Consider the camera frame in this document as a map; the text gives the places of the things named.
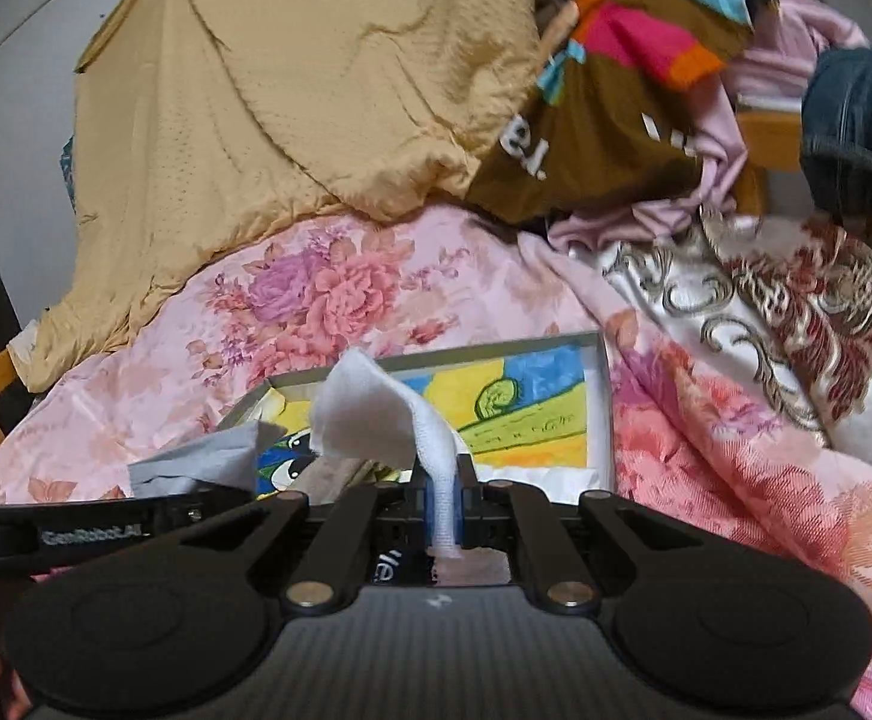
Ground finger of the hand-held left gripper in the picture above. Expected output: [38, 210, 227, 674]
[132, 485, 253, 537]

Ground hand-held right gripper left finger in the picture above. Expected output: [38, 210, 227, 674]
[147, 469, 437, 612]

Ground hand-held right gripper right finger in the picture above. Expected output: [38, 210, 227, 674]
[455, 457, 714, 612]

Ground grey face mask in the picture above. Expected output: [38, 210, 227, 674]
[127, 420, 287, 500]

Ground shallow box with cartoon picture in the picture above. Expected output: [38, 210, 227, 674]
[215, 330, 617, 511]

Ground white gauze cloth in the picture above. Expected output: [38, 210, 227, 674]
[308, 349, 474, 560]

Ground blue cartoon cloth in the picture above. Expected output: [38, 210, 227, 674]
[256, 431, 324, 500]

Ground pink floral bedsheet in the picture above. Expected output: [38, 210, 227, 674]
[0, 206, 872, 720]

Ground beige red ornate blanket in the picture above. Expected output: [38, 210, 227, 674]
[601, 210, 872, 477]

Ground yellow dotted blanket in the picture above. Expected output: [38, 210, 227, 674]
[20, 0, 549, 391]

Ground brown colourful striped cloth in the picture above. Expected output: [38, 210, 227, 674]
[466, 0, 782, 226]

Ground blue jeans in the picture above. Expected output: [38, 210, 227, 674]
[799, 45, 872, 230]

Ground pink garment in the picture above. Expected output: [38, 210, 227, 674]
[548, 0, 872, 248]

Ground teal wall poster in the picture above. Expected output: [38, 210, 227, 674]
[59, 135, 77, 211]

